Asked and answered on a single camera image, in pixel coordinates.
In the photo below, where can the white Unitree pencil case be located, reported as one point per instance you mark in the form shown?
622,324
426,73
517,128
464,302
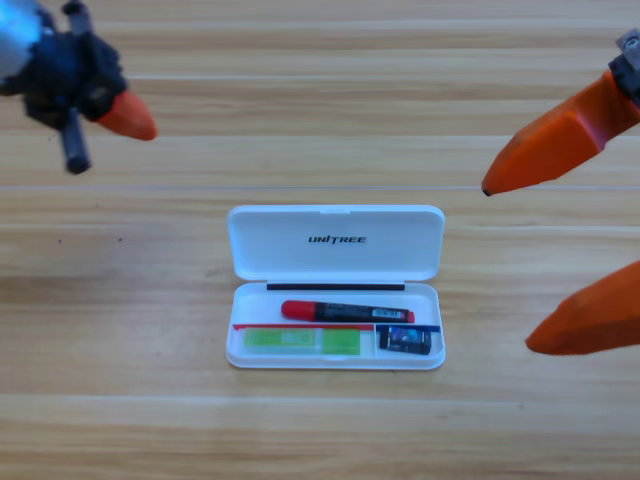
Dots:
335,260

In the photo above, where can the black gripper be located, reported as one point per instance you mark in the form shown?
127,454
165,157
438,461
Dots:
65,75
631,70

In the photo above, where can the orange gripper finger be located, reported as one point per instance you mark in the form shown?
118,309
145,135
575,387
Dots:
590,325

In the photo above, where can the red black marker pen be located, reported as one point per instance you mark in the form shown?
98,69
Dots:
345,311

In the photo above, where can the blue black eraser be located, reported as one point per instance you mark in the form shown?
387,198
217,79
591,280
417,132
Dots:
406,340

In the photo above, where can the green white highlighter pen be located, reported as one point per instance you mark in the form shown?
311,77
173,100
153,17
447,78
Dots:
300,341

